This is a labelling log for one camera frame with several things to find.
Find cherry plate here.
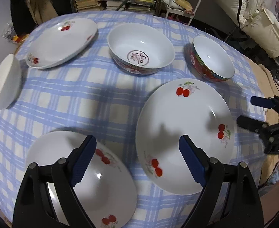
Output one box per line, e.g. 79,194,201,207
26,131,137,227
135,78,234,195
26,18,98,69

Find red patterned small bowl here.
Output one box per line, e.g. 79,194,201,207
190,36,235,82

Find plain white bowl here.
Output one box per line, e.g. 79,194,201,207
0,54,21,110

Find large bowl red emblem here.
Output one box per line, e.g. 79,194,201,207
107,23,176,75

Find brown blanket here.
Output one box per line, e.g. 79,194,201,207
245,57,279,185

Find white padded jacket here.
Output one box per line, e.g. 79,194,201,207
216,0,279,58

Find blue checked tablecloth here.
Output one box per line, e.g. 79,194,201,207
0,10,268,228

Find hanging dark clothes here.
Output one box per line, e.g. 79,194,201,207
10,0,72,36

